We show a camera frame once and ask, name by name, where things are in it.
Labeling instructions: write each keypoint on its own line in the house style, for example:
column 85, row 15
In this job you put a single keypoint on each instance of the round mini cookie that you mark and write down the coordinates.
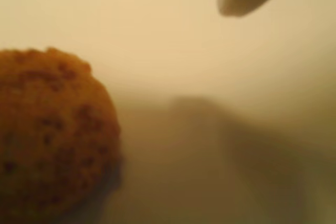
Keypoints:
column 52, row 134

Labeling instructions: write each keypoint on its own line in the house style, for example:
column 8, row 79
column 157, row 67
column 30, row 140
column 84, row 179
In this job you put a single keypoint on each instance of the white paper sheet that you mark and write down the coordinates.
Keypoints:
column 157, row 37

